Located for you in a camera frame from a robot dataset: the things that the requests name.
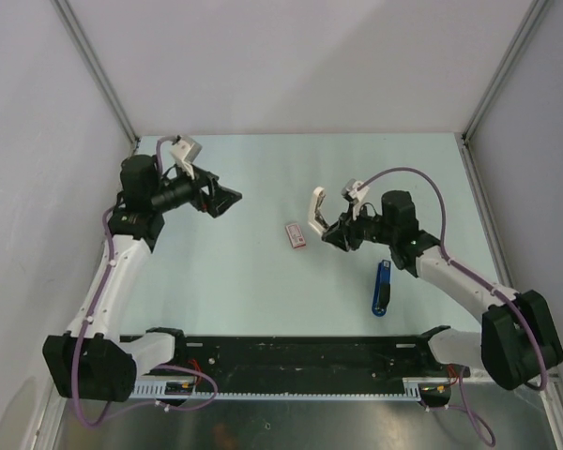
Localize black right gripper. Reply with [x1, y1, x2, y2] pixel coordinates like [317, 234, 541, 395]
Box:
[322, 202, 396, 252]

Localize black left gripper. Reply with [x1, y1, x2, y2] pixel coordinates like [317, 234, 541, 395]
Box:
[150, 160, 241, 218]

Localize blue and black stapler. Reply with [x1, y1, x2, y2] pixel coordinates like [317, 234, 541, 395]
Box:
[372, 260, 391, 317]

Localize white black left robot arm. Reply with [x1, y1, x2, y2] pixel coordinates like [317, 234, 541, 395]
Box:
[42, 155, 242, 402]

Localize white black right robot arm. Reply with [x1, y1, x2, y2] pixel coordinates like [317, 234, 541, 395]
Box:
[309, 187, 563, 390]

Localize red white staple box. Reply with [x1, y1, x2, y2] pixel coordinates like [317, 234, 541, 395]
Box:
[285, 222, 306, 249]

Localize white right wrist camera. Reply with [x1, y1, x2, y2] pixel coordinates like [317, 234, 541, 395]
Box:
[342, 179, 370, 220]

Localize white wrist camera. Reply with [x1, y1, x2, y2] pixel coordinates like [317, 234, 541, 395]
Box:
[342, 179, 370, 220]
[170, 135, 202, 180]

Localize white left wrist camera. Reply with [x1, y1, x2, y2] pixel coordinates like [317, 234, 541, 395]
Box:
[170, 135, 202, 180]

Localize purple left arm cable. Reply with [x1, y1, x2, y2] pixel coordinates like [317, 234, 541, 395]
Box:
[72, 135, 220, 430]

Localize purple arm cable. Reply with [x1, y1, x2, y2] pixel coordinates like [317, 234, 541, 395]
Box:
[356, 167, 548, 446]
[72, 135, 220, 430]

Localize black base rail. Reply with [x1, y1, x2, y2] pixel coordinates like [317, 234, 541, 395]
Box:
[151, 336, 449, 398]

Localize white slotted cable duct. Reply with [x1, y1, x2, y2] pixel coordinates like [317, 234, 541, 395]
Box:
[130, 377, 428, 399]

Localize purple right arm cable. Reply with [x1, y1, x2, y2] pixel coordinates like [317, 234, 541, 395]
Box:
[356, 167, 548, 446]

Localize aluminium frame post left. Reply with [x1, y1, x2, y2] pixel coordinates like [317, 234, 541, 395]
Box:
[50, 0, 138, 145]

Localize aluminium frame post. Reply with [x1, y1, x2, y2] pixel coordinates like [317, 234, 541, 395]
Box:
[461, 0, 554, 144]
[50, 0, 138, 145]

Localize aluminium frame post right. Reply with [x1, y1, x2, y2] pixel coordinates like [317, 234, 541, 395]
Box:
[461, 0, 554, 144]

